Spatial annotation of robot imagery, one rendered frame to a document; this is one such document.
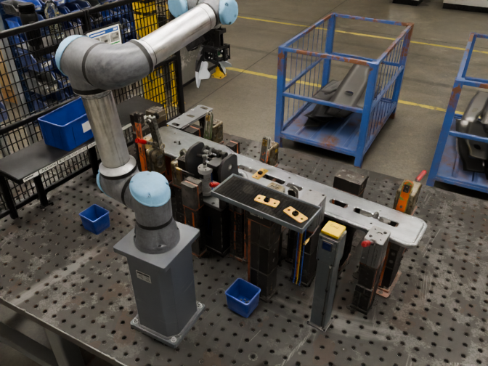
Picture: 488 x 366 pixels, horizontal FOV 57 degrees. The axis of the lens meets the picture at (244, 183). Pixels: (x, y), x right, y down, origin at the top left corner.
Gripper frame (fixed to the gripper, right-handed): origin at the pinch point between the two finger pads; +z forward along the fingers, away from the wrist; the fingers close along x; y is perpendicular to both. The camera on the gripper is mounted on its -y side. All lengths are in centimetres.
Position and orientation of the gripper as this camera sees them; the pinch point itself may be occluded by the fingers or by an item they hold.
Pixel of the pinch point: (210, 80)
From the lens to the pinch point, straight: 170.1
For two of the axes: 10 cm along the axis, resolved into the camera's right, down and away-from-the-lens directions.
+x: 6.0, -4.8, 6.4
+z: 0.3, 8.1, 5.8
